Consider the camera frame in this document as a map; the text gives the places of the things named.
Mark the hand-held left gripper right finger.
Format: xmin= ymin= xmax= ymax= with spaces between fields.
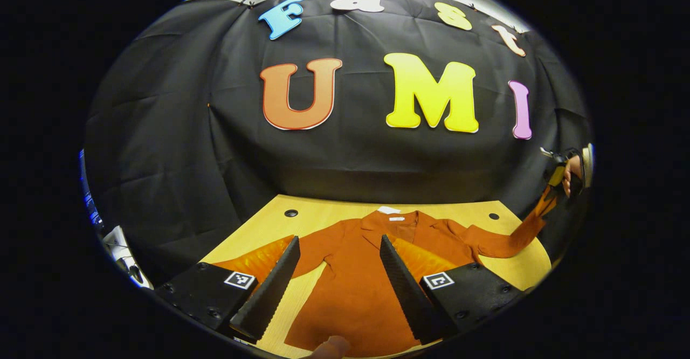
xmin=379 ymin=234 xmax=525 ymax=344

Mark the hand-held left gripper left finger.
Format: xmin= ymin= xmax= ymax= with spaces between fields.
xmin=154 ymin=235 xmax=301 ymax=343

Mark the orange button coat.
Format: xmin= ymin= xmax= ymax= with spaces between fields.
xmin=283 ymin=187 xmax=558 ymax=358

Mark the black backdrop cloth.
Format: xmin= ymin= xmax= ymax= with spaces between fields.
xmin=84 ymin=0 xmax=594 ymax=289

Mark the white object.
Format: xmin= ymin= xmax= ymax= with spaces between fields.
xmin=101 ymin=225 xmax=143 ymax=288

